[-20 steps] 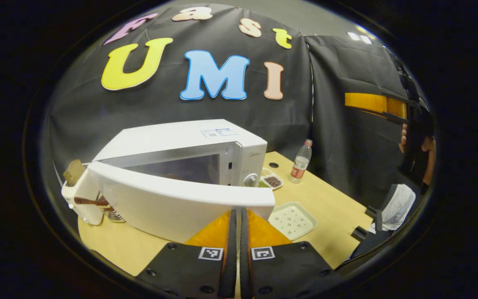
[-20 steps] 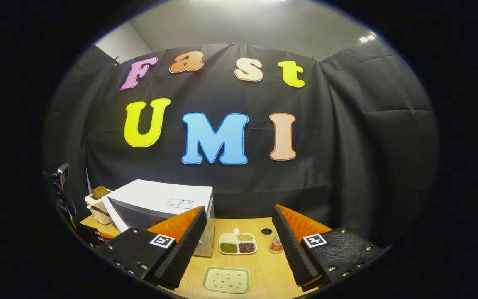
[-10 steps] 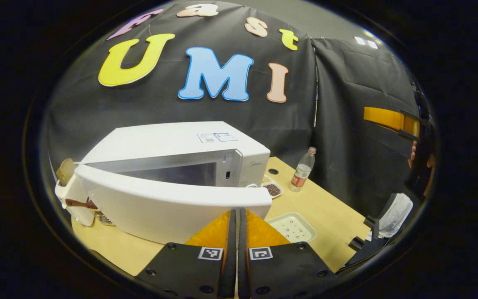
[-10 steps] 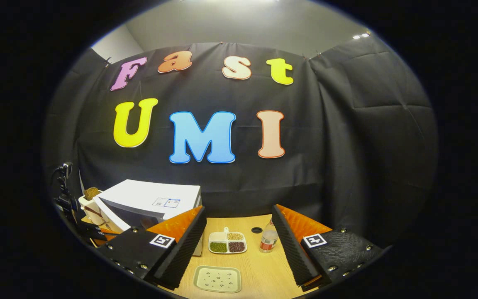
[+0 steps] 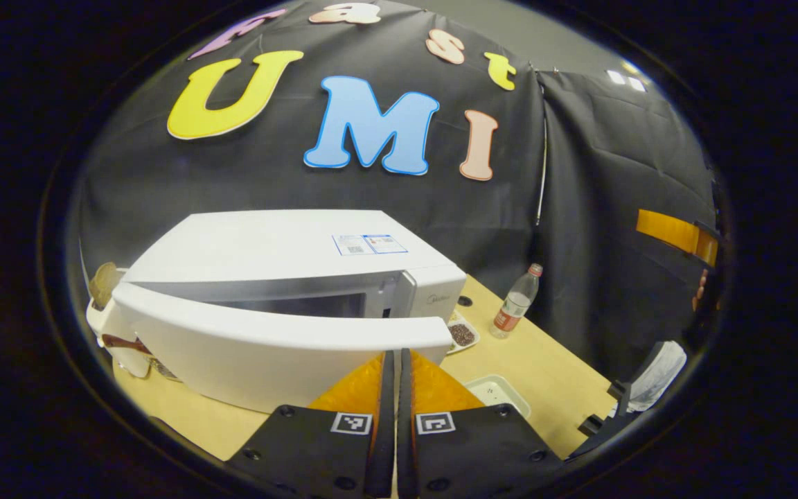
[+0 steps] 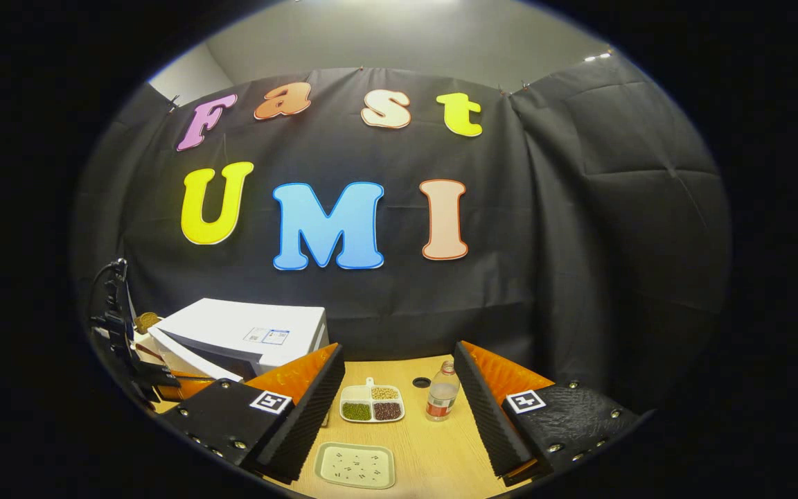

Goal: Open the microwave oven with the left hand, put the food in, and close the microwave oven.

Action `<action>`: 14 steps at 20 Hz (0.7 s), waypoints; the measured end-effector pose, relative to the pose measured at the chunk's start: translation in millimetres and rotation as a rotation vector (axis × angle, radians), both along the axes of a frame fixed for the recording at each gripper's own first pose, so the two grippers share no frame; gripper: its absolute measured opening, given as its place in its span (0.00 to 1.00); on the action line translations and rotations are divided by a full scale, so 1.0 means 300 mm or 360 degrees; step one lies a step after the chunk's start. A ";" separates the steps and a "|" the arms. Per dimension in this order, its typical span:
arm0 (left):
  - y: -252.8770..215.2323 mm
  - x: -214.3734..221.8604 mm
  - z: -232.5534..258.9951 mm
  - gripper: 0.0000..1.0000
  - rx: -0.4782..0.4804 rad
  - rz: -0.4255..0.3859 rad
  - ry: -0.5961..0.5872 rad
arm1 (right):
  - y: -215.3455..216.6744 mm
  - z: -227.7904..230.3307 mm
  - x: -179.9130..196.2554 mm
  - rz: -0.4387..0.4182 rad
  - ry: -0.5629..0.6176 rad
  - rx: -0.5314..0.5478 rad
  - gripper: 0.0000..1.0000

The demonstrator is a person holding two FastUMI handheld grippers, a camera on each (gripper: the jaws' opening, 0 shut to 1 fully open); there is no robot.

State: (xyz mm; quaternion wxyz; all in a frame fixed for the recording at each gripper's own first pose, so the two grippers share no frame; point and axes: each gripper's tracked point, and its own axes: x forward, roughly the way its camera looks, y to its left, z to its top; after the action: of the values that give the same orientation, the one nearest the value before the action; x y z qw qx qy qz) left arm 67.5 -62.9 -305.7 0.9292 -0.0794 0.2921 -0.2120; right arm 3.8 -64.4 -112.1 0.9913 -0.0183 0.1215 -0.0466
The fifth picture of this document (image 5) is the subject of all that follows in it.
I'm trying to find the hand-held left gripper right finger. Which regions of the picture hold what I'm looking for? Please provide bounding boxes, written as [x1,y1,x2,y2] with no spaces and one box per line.
[398,348,566,499]

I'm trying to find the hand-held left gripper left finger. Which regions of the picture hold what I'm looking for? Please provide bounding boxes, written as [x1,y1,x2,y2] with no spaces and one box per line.
[224,350,396,499]

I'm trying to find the white microwave oven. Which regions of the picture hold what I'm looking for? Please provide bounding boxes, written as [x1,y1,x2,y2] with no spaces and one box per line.
[112,209,468,414]

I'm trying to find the pale green food tray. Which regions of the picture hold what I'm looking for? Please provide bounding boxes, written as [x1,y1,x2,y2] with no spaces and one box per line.
[463,374,531,420]

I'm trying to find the black backdrop cloth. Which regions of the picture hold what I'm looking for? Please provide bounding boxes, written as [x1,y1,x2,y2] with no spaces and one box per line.
[77,0,725,382]

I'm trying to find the small plate of brown grains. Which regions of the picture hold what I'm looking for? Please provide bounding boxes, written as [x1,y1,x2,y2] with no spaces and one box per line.
[444,312,481,356]

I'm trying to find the person's clothed body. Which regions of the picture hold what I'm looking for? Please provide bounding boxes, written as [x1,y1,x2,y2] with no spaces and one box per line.
[569,333,708,458]

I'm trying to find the small ceiling light panel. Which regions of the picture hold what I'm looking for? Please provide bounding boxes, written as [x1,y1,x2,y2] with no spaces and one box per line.
[605,60,648,94]

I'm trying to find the clear bottle with red label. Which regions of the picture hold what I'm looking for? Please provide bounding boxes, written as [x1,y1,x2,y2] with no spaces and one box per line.
[489,263,544,340]

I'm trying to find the metal mesh basket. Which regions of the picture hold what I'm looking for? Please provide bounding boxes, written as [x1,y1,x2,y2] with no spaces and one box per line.
[148,355,181,383]

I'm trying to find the dark red utensil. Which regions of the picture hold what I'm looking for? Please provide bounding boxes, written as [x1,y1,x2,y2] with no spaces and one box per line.
[101,334,154,356]

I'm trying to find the white toaster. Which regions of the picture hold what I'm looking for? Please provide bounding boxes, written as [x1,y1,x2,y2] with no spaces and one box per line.
[86,267,154,380]

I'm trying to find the brown toast slice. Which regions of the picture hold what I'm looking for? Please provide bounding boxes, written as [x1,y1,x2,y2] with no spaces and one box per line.
[89,261,119,309]

